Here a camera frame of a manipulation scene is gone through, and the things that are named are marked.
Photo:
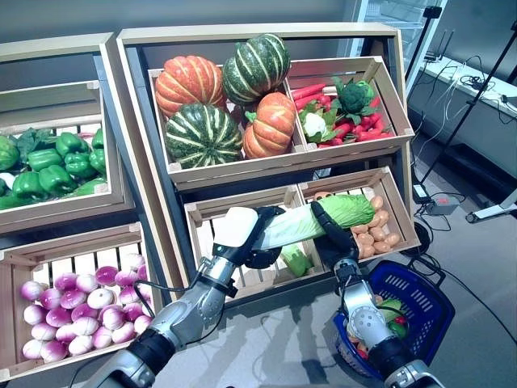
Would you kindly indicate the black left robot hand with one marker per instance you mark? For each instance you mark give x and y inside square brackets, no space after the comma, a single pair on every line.
[236,226]

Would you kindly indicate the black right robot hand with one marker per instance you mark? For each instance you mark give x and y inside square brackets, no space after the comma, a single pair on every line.
[339,246]

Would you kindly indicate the blue plastic shopping basket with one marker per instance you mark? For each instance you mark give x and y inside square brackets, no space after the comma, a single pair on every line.
[428,307]

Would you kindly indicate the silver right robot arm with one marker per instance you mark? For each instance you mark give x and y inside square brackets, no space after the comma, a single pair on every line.
[365,319]

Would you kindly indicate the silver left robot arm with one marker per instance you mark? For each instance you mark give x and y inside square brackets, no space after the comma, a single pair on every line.
[190,311]

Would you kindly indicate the slatted wooden crate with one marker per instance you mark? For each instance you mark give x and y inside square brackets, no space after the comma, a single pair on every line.
[343,184]
[204,212]
[72,246]
[323,68]
[48,103]

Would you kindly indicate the large wooden crate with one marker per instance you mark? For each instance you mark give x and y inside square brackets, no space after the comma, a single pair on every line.
[238,166]

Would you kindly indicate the small napa cabbage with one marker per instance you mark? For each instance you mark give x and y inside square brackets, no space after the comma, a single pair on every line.
[391,309]

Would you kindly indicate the small red tomato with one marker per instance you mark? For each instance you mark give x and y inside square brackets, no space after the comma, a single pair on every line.
[400,320]

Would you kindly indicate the green striped pumpkin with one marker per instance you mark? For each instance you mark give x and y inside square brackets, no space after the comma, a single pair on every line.
[256,66]
[202,135]

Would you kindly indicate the black power adapter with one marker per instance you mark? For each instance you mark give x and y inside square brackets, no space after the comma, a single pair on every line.
[422,193]

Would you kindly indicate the small green bell pepper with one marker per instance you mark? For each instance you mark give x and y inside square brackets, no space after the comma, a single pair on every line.
[398,330]

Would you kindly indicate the red carrot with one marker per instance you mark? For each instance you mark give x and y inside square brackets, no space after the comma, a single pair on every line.
[375,101]
[309,102]
[309,91]
[375,119]
[375,136]
[332,142]
[342,130]

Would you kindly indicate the small orange pumpkin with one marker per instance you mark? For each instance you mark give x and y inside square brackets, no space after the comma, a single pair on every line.
[270,125]

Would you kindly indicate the grey box with red top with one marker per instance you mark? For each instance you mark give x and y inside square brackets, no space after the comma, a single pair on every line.
[442,205]

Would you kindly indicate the white cauliflower with leaves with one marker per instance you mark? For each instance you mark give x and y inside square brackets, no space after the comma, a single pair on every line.
[315,124]

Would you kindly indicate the large orange pumpkin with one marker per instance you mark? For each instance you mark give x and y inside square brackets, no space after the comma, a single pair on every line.
[187,85]

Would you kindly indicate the green broccoli head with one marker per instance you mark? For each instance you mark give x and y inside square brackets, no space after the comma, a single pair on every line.
[355,97]

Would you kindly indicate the purple onions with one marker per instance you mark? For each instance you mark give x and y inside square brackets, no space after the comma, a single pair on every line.
[123,332]

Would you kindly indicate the white desk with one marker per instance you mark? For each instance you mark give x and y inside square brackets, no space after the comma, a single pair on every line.
[444,105]

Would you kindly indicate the black tripod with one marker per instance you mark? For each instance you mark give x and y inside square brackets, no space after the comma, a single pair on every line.
[470,104]

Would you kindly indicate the wooden display shelf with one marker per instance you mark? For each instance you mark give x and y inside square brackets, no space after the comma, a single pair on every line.
[48,48]
[242,32]

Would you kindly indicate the black router with antennas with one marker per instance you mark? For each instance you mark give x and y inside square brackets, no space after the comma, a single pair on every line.
[431,57]

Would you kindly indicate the dark leafy greens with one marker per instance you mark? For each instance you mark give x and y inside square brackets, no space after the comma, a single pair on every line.
[34,139]

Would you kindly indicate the white vegetable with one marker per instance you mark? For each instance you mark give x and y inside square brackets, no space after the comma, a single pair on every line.
[8,180]

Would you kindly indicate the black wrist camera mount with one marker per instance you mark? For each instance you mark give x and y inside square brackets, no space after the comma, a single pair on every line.
[228,289]

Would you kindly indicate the black camera stand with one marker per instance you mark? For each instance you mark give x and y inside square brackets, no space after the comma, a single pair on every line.
[434,11]

